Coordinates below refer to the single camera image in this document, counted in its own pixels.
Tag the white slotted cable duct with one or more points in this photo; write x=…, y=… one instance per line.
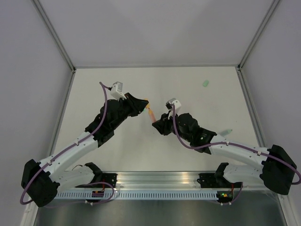
x=137, y=195

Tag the black mounting plate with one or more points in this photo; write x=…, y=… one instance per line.
x=110, y=178
x=212, y=180

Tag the light green highlighter pen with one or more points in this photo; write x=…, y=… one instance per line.
x=226, y=132

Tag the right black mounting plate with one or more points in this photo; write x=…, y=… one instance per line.
x=212, y=180

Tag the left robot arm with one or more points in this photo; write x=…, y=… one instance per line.
x=43, y=180

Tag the left aluminium frame post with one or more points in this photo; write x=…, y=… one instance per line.
x=71, y=74

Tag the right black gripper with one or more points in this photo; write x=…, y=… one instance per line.
x=162, y=125

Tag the orange highlighter pen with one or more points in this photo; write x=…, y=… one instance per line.
x=151, y=115

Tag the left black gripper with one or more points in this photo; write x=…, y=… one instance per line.
x=137, y=105

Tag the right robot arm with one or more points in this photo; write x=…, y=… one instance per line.
x=271, y=167

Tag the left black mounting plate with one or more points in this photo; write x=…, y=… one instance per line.
x=110, y=178

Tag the aluminium frame post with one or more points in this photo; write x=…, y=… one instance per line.
x=71, y=74
x=242, y=77

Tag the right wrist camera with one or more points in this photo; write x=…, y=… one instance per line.
x=173, y=105

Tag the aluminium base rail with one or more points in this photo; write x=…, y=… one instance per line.
x=164, y=180

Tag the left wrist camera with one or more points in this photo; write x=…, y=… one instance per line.
x=116, y=91

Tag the right aluminium frame post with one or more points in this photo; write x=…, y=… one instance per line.
x=242, y=77

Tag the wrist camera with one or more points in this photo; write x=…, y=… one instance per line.
x=173, y=105
x=116, y=91

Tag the light green pen cap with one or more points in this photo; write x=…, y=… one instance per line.
x=205, y=83

